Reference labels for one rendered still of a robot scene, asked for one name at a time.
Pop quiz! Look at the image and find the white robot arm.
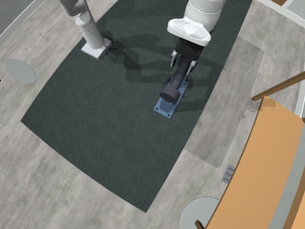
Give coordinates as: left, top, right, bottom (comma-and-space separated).
59, 0, 226, 49

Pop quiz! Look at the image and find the blue metal base plate with bolts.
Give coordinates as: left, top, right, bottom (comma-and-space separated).
154, 75, 188, 118

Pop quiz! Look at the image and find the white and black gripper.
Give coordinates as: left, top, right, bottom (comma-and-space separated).
167, 0, 222, 75

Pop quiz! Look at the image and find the grey dumbbell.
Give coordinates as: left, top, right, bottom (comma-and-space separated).
159, 55, 192, 104

